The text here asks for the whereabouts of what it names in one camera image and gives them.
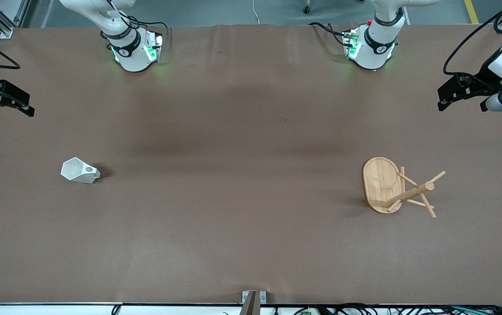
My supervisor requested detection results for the aluminium frame profile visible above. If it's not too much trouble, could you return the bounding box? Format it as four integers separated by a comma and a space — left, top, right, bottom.
0, 0, 29, 39

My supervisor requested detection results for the black base cable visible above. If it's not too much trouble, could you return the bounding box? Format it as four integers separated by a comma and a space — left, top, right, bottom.
125, 17, 171, 45
309, 21, 353, 47

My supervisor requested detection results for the grey metal camera mount bracket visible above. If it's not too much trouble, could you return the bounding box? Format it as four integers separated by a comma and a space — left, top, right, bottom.
241, 290, 267, 315

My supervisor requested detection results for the black left base cable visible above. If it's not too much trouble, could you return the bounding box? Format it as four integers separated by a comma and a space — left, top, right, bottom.
309, 21, 353, 47

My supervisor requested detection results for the black right base cable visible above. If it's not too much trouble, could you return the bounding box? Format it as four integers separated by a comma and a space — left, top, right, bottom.
125, 17, 171, 45

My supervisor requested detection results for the wooden cup rack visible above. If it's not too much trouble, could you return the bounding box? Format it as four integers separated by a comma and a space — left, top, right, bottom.
362, 156, 447, 219

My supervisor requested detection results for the white faceted cup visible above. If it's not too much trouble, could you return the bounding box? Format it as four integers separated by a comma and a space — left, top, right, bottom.
61, 157, 101, 184

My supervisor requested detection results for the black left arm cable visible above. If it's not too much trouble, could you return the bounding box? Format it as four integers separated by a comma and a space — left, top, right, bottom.
443, 0, 502, 76

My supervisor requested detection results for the black cable bundle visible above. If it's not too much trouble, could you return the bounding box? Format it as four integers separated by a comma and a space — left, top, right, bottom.
293, 303, 502, 315

